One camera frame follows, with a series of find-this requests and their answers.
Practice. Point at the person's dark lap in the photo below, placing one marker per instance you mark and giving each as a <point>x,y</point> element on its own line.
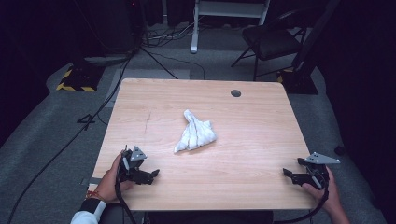
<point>202,217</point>

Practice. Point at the black folding chair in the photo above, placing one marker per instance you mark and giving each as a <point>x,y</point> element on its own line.
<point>271,40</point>

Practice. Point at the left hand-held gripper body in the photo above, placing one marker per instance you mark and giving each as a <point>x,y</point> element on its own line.
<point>134,172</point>

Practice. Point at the black slanted stand post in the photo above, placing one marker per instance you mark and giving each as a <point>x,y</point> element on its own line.
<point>314,34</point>

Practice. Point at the white metal stand frame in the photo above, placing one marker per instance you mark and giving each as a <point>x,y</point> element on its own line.
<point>194,31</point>

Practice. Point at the person's right hand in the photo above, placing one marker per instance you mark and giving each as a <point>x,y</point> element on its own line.
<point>330,196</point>

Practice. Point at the black tripod leg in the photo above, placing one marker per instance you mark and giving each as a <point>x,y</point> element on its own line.
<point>158,63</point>

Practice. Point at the white towel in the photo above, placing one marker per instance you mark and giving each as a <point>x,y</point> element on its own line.
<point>196,133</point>

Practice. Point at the grey tape strip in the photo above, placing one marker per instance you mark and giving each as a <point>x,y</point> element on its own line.
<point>94,180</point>

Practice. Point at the person's left hand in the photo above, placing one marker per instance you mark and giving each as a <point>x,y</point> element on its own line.
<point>109,186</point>

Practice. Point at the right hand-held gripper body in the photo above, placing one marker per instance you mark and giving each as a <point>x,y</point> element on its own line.
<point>319,174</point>

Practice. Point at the dark round table grommet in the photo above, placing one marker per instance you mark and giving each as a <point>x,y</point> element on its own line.
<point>236,93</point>

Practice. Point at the black yellow striped stand base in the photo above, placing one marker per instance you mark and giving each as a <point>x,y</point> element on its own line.
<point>81,77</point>
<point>299,82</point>

